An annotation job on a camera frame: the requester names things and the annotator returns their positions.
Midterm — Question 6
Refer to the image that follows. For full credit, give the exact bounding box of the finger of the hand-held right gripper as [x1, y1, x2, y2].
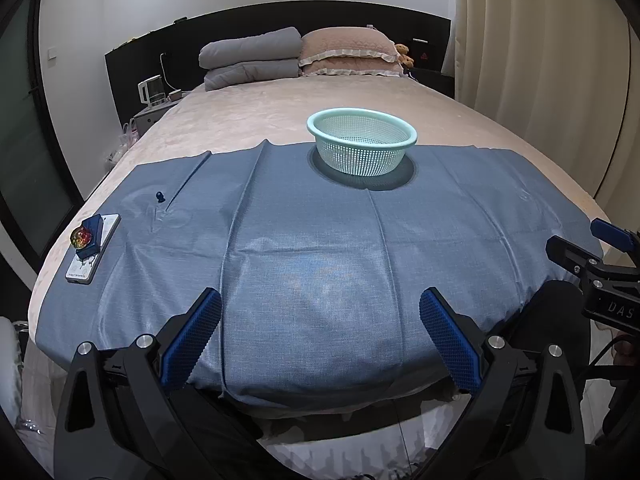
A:
[590, 217, 640, 252]
[545, 235, 603, 283]

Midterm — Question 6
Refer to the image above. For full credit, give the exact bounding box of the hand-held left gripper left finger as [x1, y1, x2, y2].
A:
[52, 287, 226, 480]

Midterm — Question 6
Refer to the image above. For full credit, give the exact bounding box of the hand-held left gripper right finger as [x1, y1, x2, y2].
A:
[415, 287, 588, 480]

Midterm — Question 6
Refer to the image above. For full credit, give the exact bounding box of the light green plastic basket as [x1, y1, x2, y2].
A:
[306, 108, 418, 177]

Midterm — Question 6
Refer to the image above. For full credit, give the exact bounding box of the person's right hand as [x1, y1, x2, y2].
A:
[611, 332, 640, 367]

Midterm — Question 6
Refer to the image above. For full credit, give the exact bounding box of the white smartphone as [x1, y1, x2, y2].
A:
[65, 213, 122, 285]

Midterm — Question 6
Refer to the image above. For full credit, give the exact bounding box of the small blue box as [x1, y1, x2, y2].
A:
[75, 214, 105, 256]

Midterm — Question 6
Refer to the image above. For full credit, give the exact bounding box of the blue grey cloth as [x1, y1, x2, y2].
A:
[37, 139, 603, 408]

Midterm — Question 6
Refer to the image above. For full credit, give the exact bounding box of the white translucent object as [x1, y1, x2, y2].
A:
[0, 316, 32, 436]

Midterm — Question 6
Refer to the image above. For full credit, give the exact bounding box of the cream curtain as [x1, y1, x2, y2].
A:
[440, 0, 640, 211]

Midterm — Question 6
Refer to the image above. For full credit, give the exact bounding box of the plastic bag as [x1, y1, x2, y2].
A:
[104, 117, 141, 171]

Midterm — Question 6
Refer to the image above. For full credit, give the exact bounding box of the dark nightstand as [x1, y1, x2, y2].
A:
[412, 67, 456, 99]

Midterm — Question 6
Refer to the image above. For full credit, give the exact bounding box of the grey nightstand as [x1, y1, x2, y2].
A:
[132, 97, 183, 136]

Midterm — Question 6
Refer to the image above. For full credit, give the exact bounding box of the white electric kettle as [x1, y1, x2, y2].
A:
[138, 75, 166, 108]

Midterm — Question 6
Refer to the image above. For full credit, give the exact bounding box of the dark glass door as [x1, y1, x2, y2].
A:
[0, 0, 86, 261]

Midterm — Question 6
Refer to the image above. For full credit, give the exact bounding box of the grey folded quilt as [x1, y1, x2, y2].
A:
[199, 26, 302, 69]
[204, 58, 301, 92]

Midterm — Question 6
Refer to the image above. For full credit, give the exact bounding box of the pink frilled pillow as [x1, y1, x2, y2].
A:
[299, 57, 403, 78]
[299, 27, 403, 67]

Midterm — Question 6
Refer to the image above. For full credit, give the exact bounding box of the black headboard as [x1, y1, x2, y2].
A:
[104, 0, 453, 123]

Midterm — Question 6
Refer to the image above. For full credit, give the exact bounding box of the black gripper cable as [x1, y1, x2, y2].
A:
[590, 335, 640, 377]

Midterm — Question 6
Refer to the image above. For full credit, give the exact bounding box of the white charging cable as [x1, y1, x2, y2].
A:
[160, 51, 177, 92]

